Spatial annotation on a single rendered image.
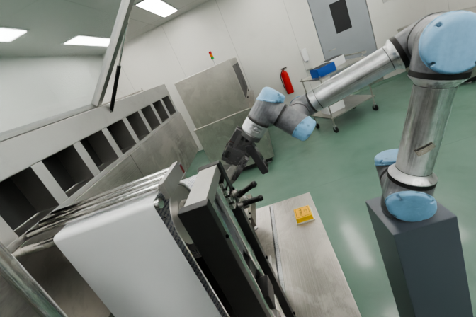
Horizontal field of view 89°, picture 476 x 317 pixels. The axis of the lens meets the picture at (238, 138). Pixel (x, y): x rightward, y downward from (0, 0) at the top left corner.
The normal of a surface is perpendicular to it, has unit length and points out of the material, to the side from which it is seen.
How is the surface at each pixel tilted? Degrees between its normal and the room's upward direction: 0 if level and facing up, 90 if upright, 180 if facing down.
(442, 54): 83
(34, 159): 90
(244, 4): 90
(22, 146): 90
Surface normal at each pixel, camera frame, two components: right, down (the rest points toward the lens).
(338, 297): -0.39, -0.88
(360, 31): -0.05, 0.33
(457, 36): -0.34, 0.30
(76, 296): 0.92, -0.36
